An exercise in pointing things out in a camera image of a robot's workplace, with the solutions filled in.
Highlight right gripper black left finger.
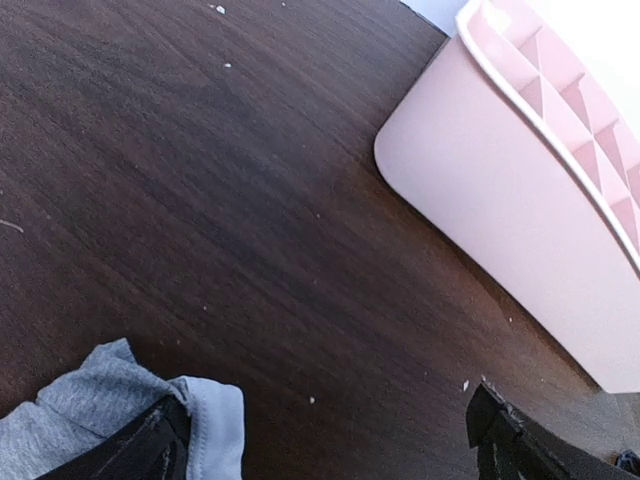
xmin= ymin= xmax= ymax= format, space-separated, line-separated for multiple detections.
xmin=42 ymin=395 xmax=191 ymax=480

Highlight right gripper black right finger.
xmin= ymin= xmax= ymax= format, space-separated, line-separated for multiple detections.
xmin=466 ymin=382 xmax=638 ymax=480

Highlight grey boxer briefs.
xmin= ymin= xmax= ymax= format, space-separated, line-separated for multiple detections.
xmin=1 ymin=339 xmax=245 ymax=479

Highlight navy and cream underwear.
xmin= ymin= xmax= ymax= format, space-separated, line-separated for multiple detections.
xmin=615 ymin=450 xmax=640 ymax=477

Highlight pink divided organizer box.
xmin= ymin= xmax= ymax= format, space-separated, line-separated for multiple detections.
xmin=374 ymin=1 xmax=639 ymax=394

